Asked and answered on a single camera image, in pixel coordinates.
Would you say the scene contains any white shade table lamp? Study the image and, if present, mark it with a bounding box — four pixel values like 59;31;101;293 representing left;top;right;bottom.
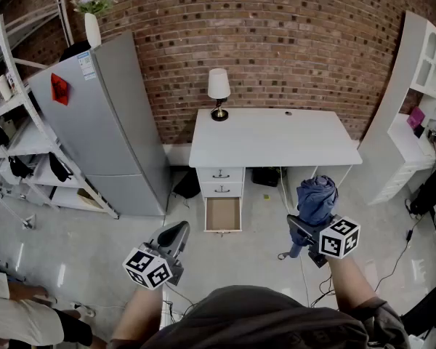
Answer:
207;68;232;122

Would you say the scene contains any black cable with adapter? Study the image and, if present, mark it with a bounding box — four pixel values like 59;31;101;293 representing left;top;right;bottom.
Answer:
310;212;427;308

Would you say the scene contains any red diamond sticker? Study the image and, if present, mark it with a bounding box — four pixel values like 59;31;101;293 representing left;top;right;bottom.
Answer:
50;72;70;107

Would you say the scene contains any white vase with flowers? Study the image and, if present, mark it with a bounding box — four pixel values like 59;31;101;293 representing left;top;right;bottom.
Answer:
70;0;118;49

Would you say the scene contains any person's left forearm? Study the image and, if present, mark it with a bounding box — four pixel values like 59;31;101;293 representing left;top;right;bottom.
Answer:
111;283;165;342

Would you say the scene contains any white middle drawer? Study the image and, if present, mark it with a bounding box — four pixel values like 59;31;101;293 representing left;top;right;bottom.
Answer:
200;182;245;198

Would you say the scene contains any grey refrigerator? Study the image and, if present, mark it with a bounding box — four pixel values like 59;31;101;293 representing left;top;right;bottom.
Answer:
28;30;172;218

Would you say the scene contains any wooden drawer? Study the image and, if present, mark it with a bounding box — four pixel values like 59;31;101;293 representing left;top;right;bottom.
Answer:
203;196;243;236

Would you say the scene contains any white metal shelf rack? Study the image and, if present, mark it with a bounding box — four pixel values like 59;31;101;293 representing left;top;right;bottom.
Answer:
0;0;120;230

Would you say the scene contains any black box under desk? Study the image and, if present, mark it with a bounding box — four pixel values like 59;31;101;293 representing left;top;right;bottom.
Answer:
251;166;281;188

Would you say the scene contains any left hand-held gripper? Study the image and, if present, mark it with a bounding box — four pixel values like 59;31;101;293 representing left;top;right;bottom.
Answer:
122;220;191;291

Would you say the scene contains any white blue label sticker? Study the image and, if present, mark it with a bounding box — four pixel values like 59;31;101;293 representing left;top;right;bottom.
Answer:
76;52;97;81

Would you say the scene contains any person's dark shirt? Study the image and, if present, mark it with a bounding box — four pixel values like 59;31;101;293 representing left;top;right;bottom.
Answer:
107;284;412;349

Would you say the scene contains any person's right forearm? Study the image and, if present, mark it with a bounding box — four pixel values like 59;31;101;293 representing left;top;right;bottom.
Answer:
324;255;383;313

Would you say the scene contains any white desk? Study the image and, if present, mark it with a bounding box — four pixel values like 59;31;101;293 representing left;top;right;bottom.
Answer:
188;107;364;234

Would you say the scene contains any white bookcase cabinet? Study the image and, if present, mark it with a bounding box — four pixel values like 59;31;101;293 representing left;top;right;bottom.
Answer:
357;10;436;206

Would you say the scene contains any cardboard box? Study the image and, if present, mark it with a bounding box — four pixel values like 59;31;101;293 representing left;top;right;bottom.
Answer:
76;188;103;211

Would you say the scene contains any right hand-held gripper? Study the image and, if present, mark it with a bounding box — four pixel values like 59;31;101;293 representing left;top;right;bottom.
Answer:
286;214;361;268

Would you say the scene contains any black bag on refrigerator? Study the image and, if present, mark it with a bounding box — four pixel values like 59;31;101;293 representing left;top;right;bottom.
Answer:
59;39;92;63

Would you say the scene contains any blue cloth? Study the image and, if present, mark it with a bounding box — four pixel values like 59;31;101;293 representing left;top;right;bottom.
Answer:
278;174;339;261

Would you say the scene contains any magenta box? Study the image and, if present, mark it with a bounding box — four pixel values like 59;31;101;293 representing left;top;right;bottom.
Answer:
406;106;427;129

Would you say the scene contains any white cable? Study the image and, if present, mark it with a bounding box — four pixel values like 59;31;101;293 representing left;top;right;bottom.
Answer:
278;167;296;214

